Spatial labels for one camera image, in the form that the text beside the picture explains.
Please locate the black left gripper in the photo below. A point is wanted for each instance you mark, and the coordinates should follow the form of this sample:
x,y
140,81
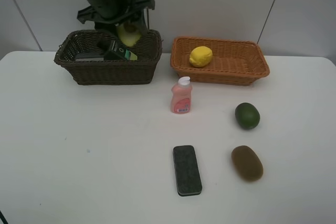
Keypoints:
x,y
107,13

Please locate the halved avocado with pit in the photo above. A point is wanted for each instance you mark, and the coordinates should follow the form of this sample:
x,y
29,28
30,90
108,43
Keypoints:
x,y
128,34

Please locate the dark green pump bottle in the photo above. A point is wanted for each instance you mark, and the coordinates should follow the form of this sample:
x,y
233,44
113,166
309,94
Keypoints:
x,y
112,50

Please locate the grey translucent plastic cup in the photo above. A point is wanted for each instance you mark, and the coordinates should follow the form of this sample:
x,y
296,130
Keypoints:
x,y
89,56

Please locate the yellow lemon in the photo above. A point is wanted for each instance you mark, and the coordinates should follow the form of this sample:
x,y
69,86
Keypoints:
x,y
200,56

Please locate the pink lotion bottle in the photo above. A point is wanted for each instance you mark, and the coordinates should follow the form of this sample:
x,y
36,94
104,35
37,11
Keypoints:
x,y
181,96

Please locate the whole green avocado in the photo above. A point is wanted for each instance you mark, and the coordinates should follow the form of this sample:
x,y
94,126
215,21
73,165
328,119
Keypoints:
x,y
247,116

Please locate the dark felt board eraser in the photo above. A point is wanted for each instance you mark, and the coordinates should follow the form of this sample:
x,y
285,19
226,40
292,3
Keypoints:
x,y
188,180

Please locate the brown kiwi fruit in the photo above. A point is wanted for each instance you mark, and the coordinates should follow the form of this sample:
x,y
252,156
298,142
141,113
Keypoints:
x,y
247,164

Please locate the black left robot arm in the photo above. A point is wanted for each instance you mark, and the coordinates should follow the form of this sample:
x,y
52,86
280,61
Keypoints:
x,y
107,15

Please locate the dark brown wicker basket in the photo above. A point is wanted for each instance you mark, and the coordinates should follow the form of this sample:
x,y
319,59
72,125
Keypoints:
x,y
109,72

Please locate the orange wicker basket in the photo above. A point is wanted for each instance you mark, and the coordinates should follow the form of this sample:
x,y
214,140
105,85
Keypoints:
x,y
234,62

